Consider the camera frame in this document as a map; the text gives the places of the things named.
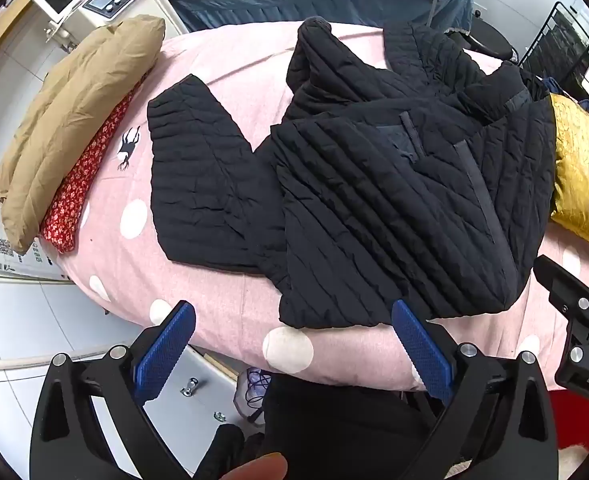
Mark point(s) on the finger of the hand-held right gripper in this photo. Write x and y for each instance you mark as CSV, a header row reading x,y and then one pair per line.
x,y
567,285

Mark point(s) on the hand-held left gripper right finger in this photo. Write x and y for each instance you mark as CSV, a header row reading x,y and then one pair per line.
x,y
422,350

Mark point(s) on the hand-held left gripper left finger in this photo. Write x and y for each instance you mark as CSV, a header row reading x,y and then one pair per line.
x,y
167,345

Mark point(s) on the black quilted jacket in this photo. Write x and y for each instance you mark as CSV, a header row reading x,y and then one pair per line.
x,y
374,185

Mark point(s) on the person's left hand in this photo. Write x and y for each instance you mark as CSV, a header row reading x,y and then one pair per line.
x,y
254,467

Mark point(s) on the red cloth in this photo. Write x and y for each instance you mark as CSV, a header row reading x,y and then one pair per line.
x,y
574,420

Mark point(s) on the yellow satin pillow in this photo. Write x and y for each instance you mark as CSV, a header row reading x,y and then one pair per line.
x,y
582,160

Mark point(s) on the white drawer cabinet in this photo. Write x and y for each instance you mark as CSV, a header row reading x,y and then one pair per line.
x,y
194,400

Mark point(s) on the person's black trousers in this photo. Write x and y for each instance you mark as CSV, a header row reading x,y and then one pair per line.
x,y
334,425

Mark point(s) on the white pipe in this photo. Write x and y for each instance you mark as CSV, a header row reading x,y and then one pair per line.
x,y
19,361

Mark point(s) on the printed paper poster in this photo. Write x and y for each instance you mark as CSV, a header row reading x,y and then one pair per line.
x,y
9,240

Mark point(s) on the red floral pillow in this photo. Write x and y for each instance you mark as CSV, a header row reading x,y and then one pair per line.
x,y
82,175

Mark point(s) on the black chair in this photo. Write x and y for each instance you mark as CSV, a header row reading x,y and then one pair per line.
x,y
484,42

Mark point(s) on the tan pillow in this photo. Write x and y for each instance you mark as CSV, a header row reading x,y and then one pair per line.
x,y
69,110

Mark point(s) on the pink polka dot bed sheet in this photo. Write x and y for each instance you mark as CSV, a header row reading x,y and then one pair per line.
x,y
214,60

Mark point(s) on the white control machine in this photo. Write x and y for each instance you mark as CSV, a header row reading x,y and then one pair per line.
x,y
112,0

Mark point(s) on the blue bed cover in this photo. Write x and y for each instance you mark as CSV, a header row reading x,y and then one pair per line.
x,y
274,7

